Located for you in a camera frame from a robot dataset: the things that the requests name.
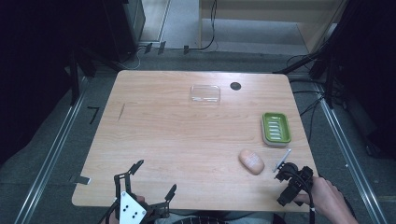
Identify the black cabinet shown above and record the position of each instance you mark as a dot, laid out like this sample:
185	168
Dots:
126	28

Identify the person's left hand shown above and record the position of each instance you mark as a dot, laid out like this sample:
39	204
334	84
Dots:
140	199

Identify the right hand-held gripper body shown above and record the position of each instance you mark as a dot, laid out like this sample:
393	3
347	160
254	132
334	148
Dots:
295	178

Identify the clear plastic container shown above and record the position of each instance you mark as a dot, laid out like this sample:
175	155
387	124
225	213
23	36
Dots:
205	94

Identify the black angled floor tape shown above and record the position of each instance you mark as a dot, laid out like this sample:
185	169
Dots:
93	112

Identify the light wooden shelf unit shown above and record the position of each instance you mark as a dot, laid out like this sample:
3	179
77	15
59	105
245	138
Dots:
267	12

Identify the green soap dish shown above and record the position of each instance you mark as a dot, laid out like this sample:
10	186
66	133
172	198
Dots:
276	128

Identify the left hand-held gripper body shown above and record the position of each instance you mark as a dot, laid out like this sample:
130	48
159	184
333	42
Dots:
130	209

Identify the grey tape strip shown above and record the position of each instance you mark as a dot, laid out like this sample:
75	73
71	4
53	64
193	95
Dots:
81	179

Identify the metal floor rail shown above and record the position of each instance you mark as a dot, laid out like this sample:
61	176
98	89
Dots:
351	155
51	155

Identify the black metal stand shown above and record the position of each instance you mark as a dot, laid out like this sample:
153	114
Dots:
74	77
323	59

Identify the black round table grommet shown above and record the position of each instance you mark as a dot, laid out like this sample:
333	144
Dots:
235	86

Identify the peach soap bar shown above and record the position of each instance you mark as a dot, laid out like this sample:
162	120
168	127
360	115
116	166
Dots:
251	161

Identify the person's right hand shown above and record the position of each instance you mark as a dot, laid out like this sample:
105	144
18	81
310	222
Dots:
323	194

